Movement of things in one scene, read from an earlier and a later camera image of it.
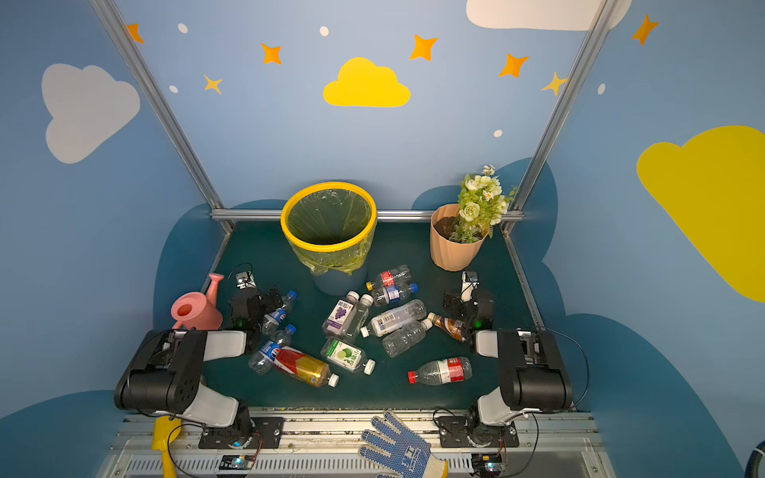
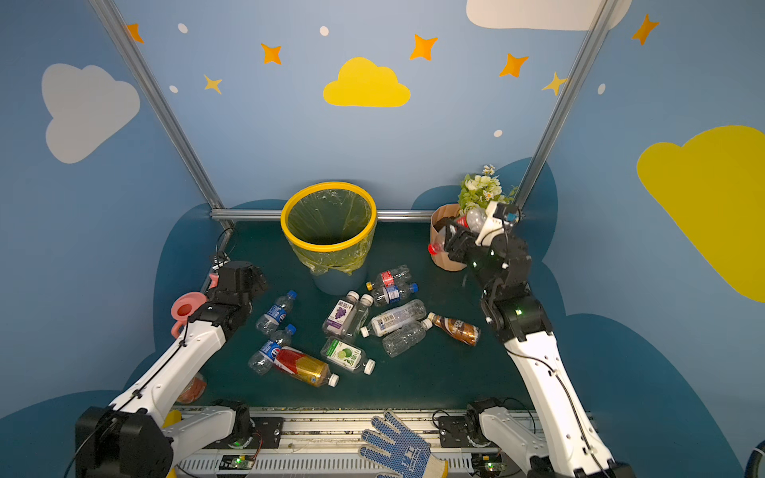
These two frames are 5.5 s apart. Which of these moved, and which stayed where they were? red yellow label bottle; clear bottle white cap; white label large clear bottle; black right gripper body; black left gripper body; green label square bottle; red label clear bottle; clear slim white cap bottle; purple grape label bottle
Moved: black right gripper body; red label clear bottle; black left gripper body
Stayed: white label large clear bottle; clear bottle white cap; green label square bottle; red yellow label bottle; clear slim white cap bottle; purple grape label bottle
